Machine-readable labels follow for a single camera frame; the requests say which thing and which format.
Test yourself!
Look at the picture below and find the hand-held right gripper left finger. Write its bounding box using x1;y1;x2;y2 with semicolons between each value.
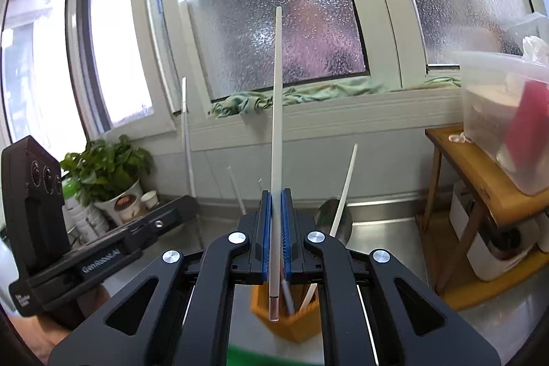
47;188;275;366

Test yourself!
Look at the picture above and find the white storage bin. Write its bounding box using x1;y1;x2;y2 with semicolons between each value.
465;216;540;282

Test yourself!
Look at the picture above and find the person's left hand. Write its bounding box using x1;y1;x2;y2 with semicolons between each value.
8;284;111;364

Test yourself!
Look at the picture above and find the plain metal chopstick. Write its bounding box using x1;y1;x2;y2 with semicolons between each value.
226;166;247;216

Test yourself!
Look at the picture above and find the metal spoon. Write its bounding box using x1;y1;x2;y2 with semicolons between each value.
314;199;353;247

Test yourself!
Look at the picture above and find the green wooden tray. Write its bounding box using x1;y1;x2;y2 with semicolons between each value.
226;342;324;366

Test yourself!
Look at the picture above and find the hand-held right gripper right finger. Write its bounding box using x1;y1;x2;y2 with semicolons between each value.
280;187;502;366

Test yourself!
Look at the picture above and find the white square plant pot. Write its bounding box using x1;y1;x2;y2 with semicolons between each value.
93;178;145;226

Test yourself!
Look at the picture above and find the hexagonal wooden utensil holder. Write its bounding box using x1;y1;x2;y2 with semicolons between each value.
250;279;322;345

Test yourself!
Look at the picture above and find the green cloth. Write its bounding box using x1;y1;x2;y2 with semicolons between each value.
424;75;463;89
208;76;389;120

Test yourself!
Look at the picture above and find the green leafy houseplant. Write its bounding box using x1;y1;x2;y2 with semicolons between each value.
60;134;154;207

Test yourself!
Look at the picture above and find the clear plastic storage box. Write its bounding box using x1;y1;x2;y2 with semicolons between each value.
449;12;549;196

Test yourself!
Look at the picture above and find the wooden shelf rack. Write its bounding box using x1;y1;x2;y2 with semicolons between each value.
418;125;549;312

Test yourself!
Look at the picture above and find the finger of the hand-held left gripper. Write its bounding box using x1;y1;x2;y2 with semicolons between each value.
148;195;199;235
128;210;181;252

